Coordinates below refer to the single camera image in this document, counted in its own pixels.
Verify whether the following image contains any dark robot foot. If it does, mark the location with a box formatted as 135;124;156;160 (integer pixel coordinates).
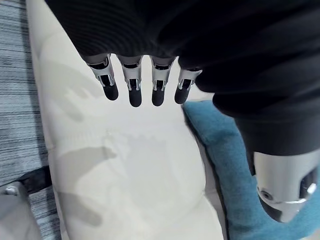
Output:
18;165;53;195

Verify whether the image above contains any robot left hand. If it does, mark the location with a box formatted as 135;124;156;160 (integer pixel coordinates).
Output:
44;0;320;224

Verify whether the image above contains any teal blue cushion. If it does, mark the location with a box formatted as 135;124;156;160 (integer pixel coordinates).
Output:
183;100;320;240

